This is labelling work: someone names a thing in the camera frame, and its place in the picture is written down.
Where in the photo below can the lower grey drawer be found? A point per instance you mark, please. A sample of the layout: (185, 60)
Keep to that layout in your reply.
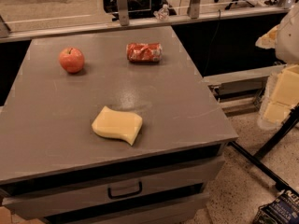
(169, 212)

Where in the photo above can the black tripod leg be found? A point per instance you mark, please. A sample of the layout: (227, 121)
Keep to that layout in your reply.
(256, 159)

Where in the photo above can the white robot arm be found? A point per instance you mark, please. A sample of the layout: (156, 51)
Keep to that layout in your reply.
(287, 41)

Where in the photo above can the red coke can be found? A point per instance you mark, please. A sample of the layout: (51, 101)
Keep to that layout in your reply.
(144, 52)

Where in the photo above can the grey drawer cabinet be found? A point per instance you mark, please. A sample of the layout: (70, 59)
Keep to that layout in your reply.
(46, 135)

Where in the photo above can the red apple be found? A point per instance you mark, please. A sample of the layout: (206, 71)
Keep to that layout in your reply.
(71, 60)

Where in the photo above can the metal railing post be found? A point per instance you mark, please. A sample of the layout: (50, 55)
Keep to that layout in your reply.
(194, 9)
(123, 12)

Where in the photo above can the black drawer handle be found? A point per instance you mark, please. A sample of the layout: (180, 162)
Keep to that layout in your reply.
(124, 190)

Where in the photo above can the clear plastic water bottle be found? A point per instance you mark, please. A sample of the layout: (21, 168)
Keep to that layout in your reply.
(163, 13)

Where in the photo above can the right metal railing post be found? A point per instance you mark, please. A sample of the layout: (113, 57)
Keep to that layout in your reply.
(194, 9)

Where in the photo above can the left metal railing post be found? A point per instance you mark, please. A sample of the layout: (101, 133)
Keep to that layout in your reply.
(123, 12)

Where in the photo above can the blue chip bag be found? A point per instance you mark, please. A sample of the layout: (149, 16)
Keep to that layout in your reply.
(283, 210)

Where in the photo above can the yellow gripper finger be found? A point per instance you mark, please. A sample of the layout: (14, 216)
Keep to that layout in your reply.
(268, 40)
(281, 95)

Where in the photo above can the yellow sponge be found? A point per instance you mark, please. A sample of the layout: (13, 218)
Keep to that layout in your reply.
(117, 125)

